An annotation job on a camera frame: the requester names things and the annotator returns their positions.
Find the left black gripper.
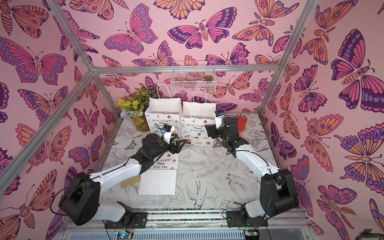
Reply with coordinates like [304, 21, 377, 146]
[150, 134, 187, 161]

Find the white paper gift bag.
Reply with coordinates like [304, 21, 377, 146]
[138, 152, 179, 196]

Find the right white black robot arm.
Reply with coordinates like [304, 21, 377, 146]
[206, 117, 300, 220]

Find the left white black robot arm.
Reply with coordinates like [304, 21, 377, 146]
[58, 134, 188, 227]

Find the red rubber glove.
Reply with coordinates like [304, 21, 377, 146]
[236, 114, 248, 133]

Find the small plant in basket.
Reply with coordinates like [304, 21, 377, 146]
[204, 75, 214, 82]

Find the potted green leafy plant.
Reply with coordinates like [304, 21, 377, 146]
[116, 88, 159, 132]

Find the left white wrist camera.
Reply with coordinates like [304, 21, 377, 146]
[162, 124, 176, 144]

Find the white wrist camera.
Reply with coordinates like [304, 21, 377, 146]
[162, 124, 176, 144]
[215, 110, 225, 129]

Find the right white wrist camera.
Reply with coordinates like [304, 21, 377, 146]
[215, 110, 225, 129]

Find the white wire wall basket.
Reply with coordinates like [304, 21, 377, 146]
[170, 60, 217, 94]

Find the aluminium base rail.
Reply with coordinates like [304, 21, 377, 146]
[55, 209, 317, 240]

